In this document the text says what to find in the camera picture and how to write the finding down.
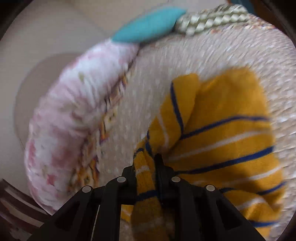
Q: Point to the yellow blue striped sweater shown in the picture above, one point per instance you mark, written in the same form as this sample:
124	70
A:
214	132

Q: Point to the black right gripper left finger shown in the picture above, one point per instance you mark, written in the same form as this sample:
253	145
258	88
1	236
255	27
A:
92	213

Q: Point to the dark wooden bed frame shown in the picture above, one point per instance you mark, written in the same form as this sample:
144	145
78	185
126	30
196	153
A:
20	214

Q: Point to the pink floral duvet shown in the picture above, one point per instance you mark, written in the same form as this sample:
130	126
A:
65	116

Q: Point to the green white dotted bolster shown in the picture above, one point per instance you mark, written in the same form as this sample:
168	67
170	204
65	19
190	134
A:
197	22

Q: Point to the colourful geometric patterned blanket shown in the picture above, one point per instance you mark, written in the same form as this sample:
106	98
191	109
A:
101	138

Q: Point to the beige quilted bedspread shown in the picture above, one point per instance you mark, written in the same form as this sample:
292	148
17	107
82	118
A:
256	45

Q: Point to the turquoise cushion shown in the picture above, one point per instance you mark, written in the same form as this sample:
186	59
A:
149	27

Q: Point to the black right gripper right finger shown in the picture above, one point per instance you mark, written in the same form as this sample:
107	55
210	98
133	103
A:
198	213

